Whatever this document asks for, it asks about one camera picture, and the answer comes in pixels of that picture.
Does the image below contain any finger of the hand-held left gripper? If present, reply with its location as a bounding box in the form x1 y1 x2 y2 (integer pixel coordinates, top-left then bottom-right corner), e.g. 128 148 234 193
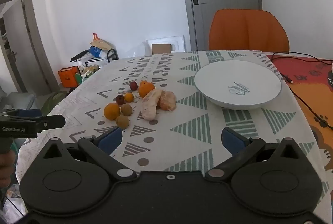
36 114 66 134

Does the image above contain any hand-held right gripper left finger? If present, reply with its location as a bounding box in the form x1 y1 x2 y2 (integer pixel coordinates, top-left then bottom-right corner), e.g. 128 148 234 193
42 127 137 181

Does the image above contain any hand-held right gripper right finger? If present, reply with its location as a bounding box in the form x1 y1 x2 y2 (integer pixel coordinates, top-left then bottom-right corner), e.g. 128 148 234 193
205 128 303 180

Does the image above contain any large orange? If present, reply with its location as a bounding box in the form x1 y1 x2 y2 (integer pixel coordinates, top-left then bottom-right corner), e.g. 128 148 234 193
103 103 121 121
138 80 156 98

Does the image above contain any tan round fruit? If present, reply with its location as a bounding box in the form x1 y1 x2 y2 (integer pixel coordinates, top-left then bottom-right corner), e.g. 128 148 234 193
116 115 130 129
120 103 133 116

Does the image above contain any peeled pomelo segment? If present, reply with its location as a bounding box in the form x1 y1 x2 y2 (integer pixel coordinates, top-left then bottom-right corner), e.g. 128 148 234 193
141 89 162 121

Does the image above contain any white plate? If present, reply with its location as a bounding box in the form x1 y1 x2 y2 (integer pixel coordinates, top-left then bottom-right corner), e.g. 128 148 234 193
194 60 282 110

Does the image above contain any peeled orange half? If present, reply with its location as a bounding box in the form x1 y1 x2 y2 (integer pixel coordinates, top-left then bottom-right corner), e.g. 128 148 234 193
159 90 177 111

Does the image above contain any person's left hand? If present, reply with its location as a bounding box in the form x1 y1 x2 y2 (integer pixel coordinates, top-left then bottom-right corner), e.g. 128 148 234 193
0 151 16 188

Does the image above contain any green cloth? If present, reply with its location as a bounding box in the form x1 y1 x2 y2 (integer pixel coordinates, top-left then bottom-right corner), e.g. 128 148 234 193
40 91 68 116

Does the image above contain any grey sofa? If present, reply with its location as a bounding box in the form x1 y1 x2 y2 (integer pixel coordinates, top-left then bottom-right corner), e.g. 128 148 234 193
0 92 36 110

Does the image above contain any orange box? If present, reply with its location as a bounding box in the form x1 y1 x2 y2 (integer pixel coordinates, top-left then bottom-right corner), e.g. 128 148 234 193
57 66 80 88

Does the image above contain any patterned tablecloth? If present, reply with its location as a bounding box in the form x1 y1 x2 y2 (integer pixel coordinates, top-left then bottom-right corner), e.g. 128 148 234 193
18 50 329 205

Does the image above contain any black flat case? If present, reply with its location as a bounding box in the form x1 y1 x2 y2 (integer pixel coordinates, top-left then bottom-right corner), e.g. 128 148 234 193
70 49 90 63

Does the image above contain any blue and white bag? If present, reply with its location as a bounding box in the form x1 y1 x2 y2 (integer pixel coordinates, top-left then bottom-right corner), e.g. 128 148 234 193
88 46 102 58

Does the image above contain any black metal rack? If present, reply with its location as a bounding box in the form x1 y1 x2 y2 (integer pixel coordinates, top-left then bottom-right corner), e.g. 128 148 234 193
106 49 119 61

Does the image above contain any tan paper bag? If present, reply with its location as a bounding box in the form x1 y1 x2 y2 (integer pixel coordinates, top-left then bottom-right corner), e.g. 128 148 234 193
90 32 111 51

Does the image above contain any red printed mat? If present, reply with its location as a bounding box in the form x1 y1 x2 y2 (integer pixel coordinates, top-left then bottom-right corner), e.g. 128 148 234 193
265 53 333 217

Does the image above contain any cardboard box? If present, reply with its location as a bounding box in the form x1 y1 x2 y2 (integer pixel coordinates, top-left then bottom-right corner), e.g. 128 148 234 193
151 43 172 55

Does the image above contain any orange chair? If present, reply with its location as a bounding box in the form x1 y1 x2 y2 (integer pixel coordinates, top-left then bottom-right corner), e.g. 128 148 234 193
209 9 290 54

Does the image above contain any white foam board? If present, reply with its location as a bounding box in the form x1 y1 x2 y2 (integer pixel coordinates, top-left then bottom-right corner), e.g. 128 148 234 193
145 35 185 55

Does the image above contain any grey door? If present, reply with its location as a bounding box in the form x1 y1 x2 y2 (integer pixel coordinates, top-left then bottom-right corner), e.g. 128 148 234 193
178 0 262 52

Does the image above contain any grey side door frame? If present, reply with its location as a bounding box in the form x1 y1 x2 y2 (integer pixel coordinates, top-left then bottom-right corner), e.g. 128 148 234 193
0 0 54 96

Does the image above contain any black cable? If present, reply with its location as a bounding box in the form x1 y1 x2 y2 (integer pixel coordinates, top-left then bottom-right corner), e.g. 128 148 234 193
270 51 333 131

